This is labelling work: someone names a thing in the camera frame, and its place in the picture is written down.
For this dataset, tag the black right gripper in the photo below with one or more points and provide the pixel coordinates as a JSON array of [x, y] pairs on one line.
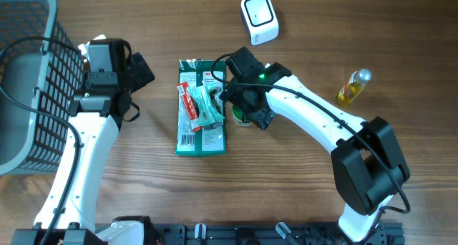
[[261, 117]]

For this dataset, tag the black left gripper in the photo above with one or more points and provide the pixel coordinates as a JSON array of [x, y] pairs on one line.
[[135, 79]]

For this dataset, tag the red carton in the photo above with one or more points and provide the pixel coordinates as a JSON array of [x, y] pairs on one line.
[[239, 117]]

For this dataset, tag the teal tissue packet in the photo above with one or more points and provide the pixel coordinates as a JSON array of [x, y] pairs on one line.
[[208, 113]]

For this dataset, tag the green packaged goods bag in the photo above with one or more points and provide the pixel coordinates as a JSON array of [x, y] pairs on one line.
[[211, 139]]

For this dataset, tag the red stick sachet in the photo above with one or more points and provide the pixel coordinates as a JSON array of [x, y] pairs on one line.
[[189, 106]]

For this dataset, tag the yellow oil glass bottle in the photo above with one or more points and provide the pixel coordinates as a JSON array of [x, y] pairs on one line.
[[354, 87]]

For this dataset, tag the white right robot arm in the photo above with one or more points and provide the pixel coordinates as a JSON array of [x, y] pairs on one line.
[[369, 168]]

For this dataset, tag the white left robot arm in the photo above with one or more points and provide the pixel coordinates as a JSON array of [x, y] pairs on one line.
[[96, 116]]

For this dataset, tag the white barcode scanner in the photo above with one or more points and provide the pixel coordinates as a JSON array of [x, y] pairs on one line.
[[260, 20]]

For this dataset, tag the grey plastic shopping basket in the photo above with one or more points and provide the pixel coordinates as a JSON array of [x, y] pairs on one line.
[[40, 71]]

